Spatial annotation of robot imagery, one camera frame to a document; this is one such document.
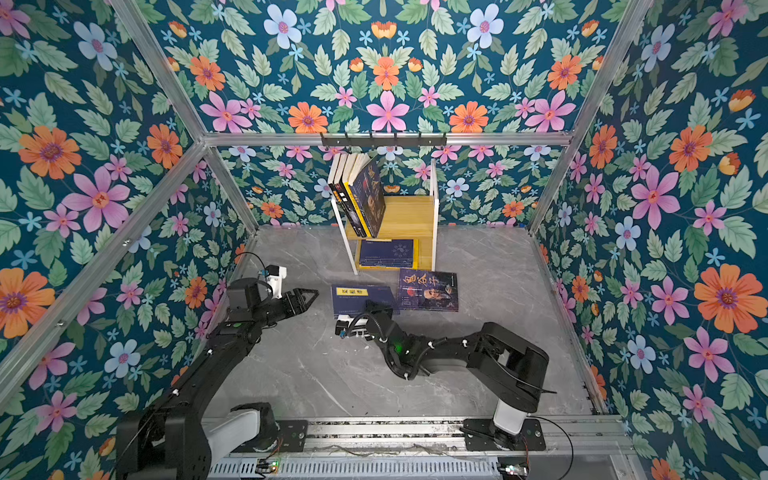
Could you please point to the black book standing on shelf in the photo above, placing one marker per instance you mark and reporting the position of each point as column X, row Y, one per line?
column 335, row 174

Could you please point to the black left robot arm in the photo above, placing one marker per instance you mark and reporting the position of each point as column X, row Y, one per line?
column 167, row 439

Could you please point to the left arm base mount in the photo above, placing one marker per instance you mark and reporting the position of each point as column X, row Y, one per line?
column 277, row 437

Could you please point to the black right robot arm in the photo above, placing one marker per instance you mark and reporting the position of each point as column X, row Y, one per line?
column 511, row 367

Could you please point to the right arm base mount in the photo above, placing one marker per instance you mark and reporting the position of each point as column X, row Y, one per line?
column 483, row 435

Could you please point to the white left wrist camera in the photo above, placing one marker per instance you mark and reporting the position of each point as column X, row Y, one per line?
column 275, row 275

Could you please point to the black wall hook rail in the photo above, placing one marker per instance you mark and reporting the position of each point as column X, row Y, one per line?
column 371, row 140

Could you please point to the purple portrait book top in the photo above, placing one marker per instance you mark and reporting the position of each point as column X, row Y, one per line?
column 369, row 189

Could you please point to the black wolf cover book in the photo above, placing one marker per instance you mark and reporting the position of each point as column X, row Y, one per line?
column 348, row 206

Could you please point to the aluminium front rail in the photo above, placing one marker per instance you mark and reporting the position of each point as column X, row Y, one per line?
column 388, row 436

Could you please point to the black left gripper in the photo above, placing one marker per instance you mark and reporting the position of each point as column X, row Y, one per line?
column 297, row 305

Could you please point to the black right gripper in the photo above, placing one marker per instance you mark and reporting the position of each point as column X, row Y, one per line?
column 372, row 313

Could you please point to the yellow cartoon book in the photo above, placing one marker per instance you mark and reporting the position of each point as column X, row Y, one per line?
column 353, row 169

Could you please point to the wooden white frame shelf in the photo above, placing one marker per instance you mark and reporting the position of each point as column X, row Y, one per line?
column 406, row 217

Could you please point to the navy book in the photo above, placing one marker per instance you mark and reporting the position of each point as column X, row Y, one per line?
column 351, row 299
column 388, row 254

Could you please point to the purple book underneath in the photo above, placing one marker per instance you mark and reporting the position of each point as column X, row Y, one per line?
column 428, row 290

